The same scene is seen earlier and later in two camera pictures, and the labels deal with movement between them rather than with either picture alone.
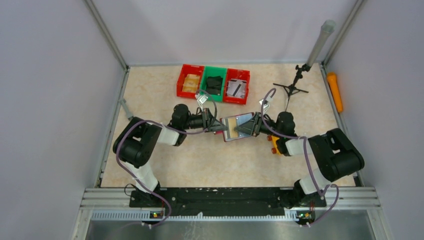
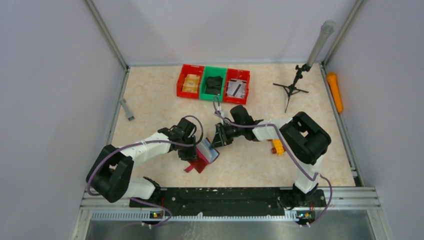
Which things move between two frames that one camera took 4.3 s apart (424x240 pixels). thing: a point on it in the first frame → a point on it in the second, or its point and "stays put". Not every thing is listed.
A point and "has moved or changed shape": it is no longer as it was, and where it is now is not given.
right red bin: [236, 86] stays put
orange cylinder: [332, 80] stays put
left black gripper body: [206, 124] → [190, 140]
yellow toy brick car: [273, 139] stays put
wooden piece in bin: [190, 83] stays put
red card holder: [231, 122] has moved or changed shape
